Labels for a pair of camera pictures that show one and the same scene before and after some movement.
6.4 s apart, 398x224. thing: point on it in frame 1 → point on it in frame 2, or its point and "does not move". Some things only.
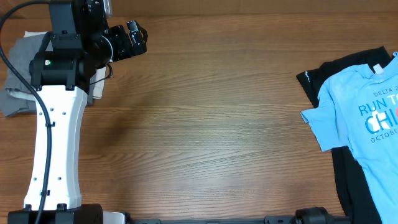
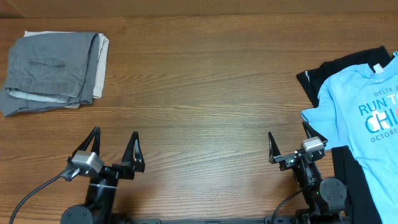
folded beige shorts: x=97 y=84 does not move
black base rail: x=267 y=220 does not move
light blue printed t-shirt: x=357 y=107 does not move
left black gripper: x=125 y=51 → x=127 y=173
